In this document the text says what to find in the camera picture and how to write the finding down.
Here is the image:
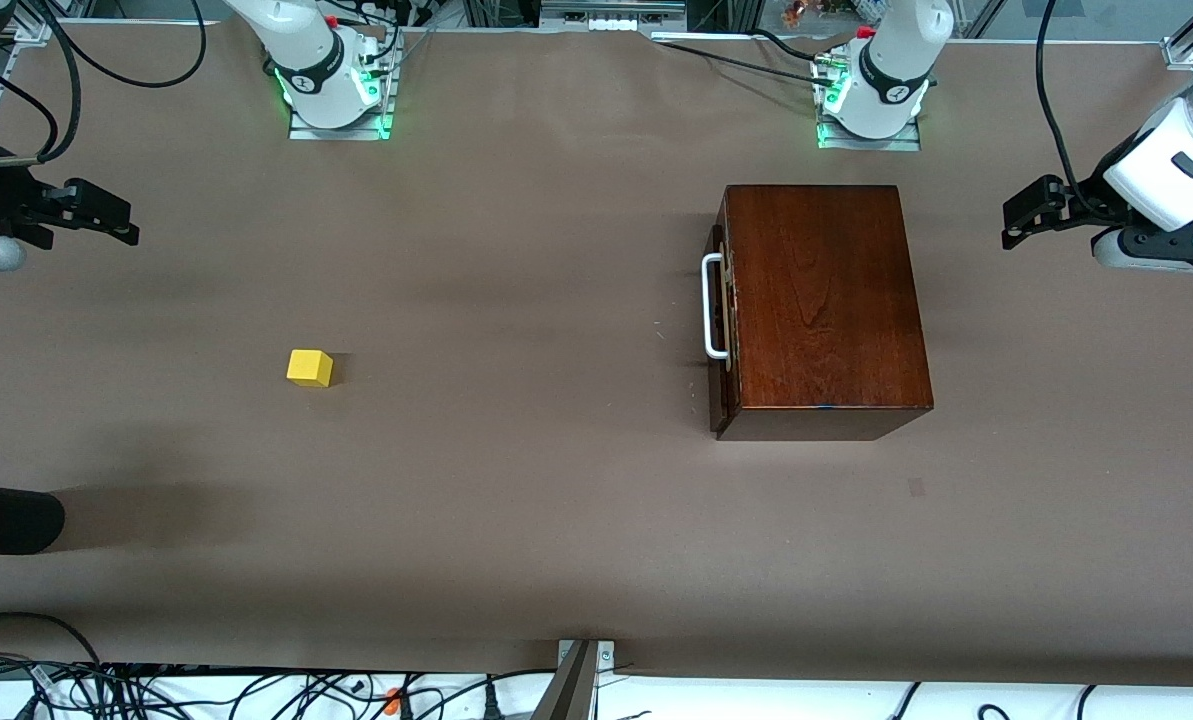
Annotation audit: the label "long black table cable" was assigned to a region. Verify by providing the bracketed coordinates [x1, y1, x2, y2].
[651, 38, 827, 81]

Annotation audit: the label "wooden drawer with white handle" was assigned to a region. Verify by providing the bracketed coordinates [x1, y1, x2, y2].
[702, 222, 739, 401]

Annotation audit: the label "tangled black cables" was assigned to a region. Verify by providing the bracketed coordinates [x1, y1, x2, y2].
[0, 650, 557, 720]

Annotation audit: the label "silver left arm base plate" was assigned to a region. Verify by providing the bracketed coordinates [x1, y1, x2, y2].
[816, 55, 923, 152]

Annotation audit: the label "black looped cable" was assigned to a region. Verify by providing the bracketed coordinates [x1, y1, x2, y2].
[0, 611, 107, 691]

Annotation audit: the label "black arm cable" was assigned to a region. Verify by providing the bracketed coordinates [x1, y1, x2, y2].
[0, 0, 207, 166]
[1034, 0, 1107, 221]

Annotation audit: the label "short black table cable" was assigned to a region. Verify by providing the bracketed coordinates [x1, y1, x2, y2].
[749, 28, 819, 61]

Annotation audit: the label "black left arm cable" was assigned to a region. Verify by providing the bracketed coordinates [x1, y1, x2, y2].
[1034, 0, 1107, 221]

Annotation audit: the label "brown table cover sheet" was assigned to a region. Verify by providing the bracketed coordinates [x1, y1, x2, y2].
[0, 22, 1193, 689]

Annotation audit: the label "dark brown wooden cabinet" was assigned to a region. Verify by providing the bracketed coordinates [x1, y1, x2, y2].
[708, 185, 934, 442]

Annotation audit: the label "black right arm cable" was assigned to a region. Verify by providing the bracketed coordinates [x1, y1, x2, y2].
[0, 0, 207, 166]

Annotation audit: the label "black round-ended object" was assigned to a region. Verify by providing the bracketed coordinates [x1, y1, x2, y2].
[0, 482, 65, 556]

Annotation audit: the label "grey metal connector box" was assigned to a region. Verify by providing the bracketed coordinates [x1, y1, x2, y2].
[541, 0, 687, 32]

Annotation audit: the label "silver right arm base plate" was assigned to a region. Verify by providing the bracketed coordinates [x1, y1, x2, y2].
[289, 55, 397, 141]

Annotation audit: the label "yellow cube block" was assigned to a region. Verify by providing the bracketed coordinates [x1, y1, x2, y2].
[286, 349, 335, 389]

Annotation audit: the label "dark metal beam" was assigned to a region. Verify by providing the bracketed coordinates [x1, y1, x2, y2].
[531, 640, 599, 720]

